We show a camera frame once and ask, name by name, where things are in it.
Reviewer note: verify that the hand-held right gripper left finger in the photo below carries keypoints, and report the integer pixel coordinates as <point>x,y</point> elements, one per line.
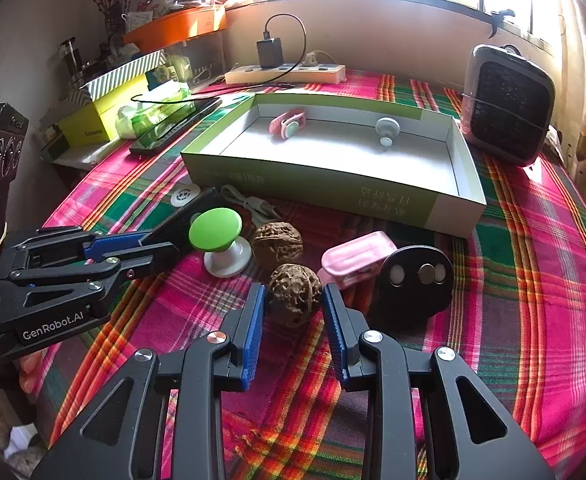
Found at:
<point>253,340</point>

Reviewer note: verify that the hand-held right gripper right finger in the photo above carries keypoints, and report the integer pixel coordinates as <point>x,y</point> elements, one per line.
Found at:
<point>335,340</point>

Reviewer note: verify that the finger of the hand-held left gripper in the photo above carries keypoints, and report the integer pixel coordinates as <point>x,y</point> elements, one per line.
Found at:
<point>143,260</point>
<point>115,244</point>

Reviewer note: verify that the black flashlight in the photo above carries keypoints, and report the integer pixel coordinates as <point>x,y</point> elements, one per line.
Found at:
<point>178,225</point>

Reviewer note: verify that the brown walnut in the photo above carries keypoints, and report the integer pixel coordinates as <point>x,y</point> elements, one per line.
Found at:
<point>293,295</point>
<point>277,242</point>

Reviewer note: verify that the green knob with white base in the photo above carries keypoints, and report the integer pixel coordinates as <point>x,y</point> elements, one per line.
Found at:
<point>215,230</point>

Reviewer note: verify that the pink plastic clip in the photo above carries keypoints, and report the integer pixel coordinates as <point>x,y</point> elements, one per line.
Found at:
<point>355,255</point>

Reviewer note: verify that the black round magnetic disc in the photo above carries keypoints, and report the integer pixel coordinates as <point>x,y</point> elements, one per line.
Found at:
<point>415,295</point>

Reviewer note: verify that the green and white cardboard box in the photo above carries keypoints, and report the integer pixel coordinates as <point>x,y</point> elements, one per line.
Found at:
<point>323,157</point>

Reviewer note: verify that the white round perforated cap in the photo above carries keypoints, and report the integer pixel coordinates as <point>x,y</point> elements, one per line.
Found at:
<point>184,196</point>

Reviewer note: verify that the yellow-green box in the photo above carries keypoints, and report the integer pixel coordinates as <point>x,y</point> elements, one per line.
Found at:
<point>85,127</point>

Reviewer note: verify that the black smartphone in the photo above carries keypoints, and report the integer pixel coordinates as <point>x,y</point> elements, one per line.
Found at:
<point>173,127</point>

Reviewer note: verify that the green wipes packet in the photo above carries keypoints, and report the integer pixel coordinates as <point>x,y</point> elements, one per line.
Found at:
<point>148,115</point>

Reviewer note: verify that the green striped box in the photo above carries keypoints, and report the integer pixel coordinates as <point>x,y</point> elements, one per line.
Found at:
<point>123,72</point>

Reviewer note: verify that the small pink clip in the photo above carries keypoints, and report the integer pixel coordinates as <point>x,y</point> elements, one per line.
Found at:
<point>285,122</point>

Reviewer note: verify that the clear plastic container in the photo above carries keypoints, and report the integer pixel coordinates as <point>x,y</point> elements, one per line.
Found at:
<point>198,60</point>

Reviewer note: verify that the grey round hook knob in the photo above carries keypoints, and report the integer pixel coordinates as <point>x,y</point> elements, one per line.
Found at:
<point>387,127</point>

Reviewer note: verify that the orange tray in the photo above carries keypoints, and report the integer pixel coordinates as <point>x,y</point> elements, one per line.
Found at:
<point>173,27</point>

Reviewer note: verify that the white power strip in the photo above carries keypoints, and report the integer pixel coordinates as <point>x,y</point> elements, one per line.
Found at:
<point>283,76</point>

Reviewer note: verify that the black charger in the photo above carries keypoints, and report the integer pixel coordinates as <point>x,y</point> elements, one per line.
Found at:
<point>270,52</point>

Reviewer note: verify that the white plug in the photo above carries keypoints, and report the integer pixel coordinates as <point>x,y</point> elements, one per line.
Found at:
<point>315,59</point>

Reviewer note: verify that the grey desktop heater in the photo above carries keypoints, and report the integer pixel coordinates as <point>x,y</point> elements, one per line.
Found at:
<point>508,105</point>

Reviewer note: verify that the black window hook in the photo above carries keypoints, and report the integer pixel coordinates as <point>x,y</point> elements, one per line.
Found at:
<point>502,17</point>

